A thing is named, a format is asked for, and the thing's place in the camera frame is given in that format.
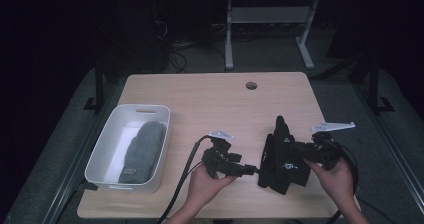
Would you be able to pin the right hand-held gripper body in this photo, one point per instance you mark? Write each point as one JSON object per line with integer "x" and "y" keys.
{"x": 325, "y": 152}

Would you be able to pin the person's right hand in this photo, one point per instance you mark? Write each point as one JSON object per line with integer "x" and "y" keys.
{"x": 338, "y": 184}

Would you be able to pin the black frame post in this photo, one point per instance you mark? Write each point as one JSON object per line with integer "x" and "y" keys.
{"x": 99, "y": 84}
{"x": 374, "y": 84}

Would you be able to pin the dark computer tower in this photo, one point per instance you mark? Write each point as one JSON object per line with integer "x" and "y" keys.
{"x": 140, "y": 37}

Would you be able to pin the white plastic bin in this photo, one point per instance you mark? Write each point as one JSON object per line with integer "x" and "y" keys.
{"x": 110, "y": 144}

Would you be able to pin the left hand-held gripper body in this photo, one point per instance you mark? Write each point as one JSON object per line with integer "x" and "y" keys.
{"x": 218, "y": 160}

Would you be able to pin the person's left hand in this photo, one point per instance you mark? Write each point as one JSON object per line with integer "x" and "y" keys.
{"x": 205, "y": 187}

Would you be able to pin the grey mitten with label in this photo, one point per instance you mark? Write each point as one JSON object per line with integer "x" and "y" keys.
{"x": 145, "y": 150}

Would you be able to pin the grey metal desk frame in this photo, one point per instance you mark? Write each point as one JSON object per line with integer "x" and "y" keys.
{"x": 266, "y": 14}

